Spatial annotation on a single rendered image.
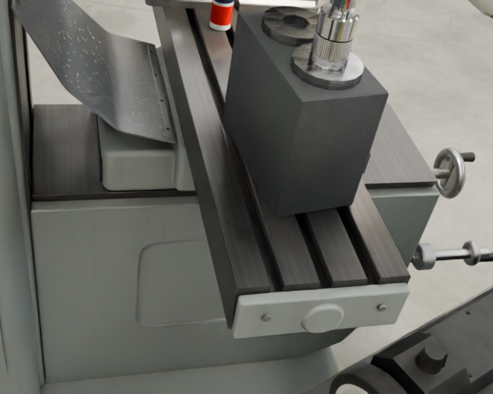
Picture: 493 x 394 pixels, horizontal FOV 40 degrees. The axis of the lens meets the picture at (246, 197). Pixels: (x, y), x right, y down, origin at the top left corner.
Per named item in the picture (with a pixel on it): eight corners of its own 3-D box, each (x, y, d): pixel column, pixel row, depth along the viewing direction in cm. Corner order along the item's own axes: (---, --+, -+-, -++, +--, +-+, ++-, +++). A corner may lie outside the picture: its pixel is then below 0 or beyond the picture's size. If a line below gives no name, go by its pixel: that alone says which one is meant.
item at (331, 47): (318, 45, 85) (328, 5, 82) (352, 59, 84) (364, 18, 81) (303, 60, 82) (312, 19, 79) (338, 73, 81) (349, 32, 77)
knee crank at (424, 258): (486, 251, 159) (496, 233, 155) (498, 270, 155) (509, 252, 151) (401, 256, 154) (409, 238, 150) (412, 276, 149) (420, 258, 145)
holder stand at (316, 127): (291, 115, 109) (317, -1, 96) (353, 205, 94) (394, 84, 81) (221, 122, 105) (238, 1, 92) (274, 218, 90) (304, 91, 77)
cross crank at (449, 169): (446, 175, 164) (463, 136, 156) (468, 209, 155) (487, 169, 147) (386, 177, 160) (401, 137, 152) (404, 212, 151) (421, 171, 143)
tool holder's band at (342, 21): (328, 5, 82) (329, -3, 81) (364, 18, 81) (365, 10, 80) (312, 19, 79) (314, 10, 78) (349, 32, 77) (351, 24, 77)
